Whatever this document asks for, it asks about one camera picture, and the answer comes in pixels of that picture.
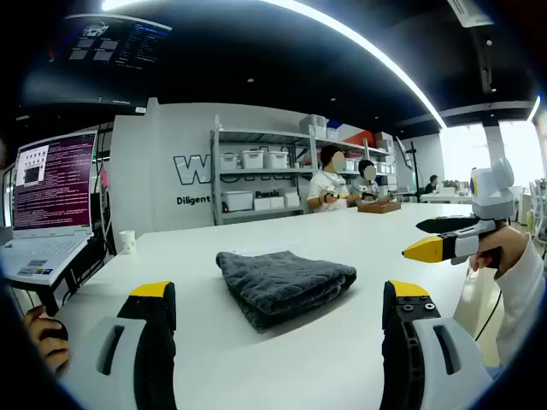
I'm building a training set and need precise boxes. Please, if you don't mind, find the group of white storage boxes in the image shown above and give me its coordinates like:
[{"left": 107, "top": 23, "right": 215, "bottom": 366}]
[{"left": 220, "top": 114, "right": 398, "bottom": 213}]

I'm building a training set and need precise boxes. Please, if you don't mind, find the dark grey towel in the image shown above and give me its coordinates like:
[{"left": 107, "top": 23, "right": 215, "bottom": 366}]
[{"left": 215, "top": 250, "right": 358, "bottom": 331}]

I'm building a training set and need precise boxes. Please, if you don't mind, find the black overhead monitor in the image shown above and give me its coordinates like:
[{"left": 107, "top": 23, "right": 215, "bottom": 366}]
[{"left": 19, "top": 12, "right": 174, "bottom": 116}]

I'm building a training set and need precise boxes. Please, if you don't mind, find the thin black cable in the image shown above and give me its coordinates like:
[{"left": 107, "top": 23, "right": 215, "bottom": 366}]
[{"left": 474, "top": 279, "right": 504, "bottom": 343}]

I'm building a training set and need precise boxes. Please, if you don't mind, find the ceiling light strip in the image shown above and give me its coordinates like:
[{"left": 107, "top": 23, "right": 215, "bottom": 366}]
[{"left": 101, "top": 0, "right": 450, "bottom": 128}]

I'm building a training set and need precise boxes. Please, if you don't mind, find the wooden tray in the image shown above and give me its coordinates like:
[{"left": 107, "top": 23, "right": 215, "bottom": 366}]
[{"left": 356, "top": 201, "right": 403, "bottom": 214}]

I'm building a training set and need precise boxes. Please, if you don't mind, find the white laptop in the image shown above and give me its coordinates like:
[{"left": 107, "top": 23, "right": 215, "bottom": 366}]
[{"left": 0, "top": 130, "right": 100, "bottom": 287}]

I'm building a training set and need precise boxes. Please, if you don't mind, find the black tripod stand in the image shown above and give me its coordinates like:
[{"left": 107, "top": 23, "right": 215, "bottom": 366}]
[{"left": 404, "top": 140, "right": 423, "bottom": 202}]

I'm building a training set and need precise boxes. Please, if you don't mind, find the white paper cup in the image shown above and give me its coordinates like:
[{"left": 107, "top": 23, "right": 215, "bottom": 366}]
[{"left": 119, "top": 230, "right": 138, "bottom": 256}]

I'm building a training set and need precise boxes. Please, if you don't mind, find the grey metal shelf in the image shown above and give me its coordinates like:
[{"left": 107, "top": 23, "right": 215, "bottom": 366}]
[{"left": 209, "top": 114, "right": 398, "bottom": 226}]

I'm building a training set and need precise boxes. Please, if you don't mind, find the person's right hand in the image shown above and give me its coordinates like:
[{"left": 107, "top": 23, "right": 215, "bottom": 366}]
[{"left": 468, "top": 224, "right": 531, "bottom": 279}]

